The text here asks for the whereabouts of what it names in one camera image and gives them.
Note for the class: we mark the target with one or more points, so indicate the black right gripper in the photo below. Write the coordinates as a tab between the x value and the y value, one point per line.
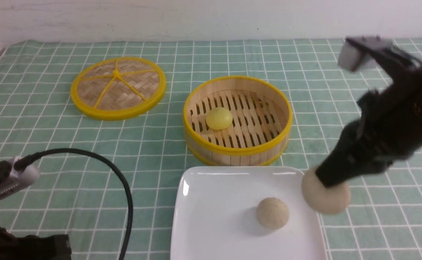
390	128

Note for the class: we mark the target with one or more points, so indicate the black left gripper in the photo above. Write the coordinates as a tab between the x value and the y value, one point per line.
32	247

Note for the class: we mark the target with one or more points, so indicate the cream white steamed bun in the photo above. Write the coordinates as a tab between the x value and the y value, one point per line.
333	200

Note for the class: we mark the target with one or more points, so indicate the yellow steamed bun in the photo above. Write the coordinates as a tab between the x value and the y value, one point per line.
219	118

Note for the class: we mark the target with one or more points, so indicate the beige steamed bun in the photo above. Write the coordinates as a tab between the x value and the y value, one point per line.
272	213

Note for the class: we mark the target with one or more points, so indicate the white square plate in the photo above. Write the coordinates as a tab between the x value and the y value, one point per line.
215	216

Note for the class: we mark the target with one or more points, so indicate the yellow bamboo steamer basket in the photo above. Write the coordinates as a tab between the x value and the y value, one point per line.
261	122

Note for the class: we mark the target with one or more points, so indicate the green checkered tablecloth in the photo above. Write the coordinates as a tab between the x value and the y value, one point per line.
77	195

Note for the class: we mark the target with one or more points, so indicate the yellow bamboo steamer lid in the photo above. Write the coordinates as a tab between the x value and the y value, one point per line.
118	88

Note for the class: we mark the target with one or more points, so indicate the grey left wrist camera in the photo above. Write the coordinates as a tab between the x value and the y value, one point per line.
12	180

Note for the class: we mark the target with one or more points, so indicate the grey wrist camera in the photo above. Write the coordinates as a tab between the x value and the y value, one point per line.
12	180
352	59

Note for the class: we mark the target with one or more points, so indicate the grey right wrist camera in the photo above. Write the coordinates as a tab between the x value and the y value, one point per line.
352	59

